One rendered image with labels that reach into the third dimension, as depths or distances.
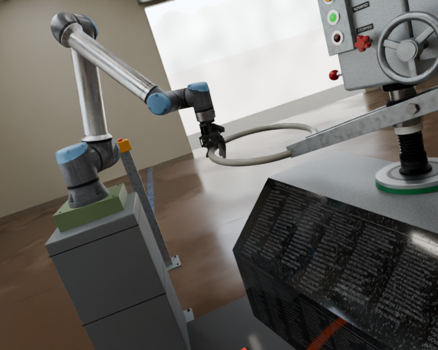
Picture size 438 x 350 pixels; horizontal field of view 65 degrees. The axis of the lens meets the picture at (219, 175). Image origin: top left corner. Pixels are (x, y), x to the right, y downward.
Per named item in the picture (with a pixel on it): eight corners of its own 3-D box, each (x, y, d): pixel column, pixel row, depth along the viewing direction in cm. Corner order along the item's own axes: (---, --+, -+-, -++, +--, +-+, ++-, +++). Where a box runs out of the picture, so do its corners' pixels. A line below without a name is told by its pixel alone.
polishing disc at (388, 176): (478, 164, 93) (478, 160, 93) (424, 194, 87) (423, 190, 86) (409, 158, 113) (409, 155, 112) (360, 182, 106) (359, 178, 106)
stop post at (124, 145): (177, 255, 294) (133, 135, 267) (181, 265, 275) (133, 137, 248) (155, 264, 291) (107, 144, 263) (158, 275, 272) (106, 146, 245)
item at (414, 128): (427, 126, 95) (426, 113, 94) (415, 134, 92) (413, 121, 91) (403, 127, 101) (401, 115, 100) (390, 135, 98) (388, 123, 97)
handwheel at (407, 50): (472, 67, 73) (464, -7, 69) (450, 79, 68) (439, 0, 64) (402, 80, 85) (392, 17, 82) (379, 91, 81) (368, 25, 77)
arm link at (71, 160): (59, 189, 160) (45, 153, 156) (83, 177, 175) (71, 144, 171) (85, 183, 154) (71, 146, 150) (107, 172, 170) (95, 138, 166)
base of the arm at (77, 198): (65, 212, 156) (58, 191, 153) (74, 201, 174) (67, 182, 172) (107, 199, 159) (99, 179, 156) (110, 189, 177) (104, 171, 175)
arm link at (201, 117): (199, 108, 160) (218, 105, 156) (202, 119, 162) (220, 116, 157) (190, 114, 153) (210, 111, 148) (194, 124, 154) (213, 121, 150)
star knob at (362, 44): (379, 46, 83) (376, 30, 82) (368, 50, 81) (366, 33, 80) (365, 50, 86) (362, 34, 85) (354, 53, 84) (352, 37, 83)
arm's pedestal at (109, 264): (105, 409, 162) (27, 254, 141) (115, 339, 210) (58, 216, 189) (204, 367, 169) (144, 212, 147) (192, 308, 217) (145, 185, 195)
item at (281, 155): (344, 131, 144) (343, 125, 143) (258, 176, 121) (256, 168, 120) (265, 125, 184) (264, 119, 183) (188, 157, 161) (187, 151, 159)
